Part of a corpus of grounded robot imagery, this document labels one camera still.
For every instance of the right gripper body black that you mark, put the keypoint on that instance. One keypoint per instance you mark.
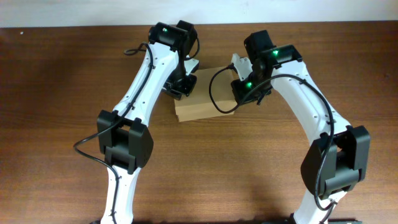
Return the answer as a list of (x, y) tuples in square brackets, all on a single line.
[(242, 88)]

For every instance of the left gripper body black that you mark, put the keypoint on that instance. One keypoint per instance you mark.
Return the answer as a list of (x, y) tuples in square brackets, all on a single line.
[(178, 81)]

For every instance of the brown cardboard box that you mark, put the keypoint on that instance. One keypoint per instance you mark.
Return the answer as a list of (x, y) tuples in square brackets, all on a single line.
[(198, 104)]

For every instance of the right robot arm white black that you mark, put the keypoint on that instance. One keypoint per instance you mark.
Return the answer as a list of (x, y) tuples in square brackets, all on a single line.
[(338, 155)]

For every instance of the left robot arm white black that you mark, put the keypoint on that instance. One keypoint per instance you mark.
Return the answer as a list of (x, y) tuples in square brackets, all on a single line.
[(124, 137)]

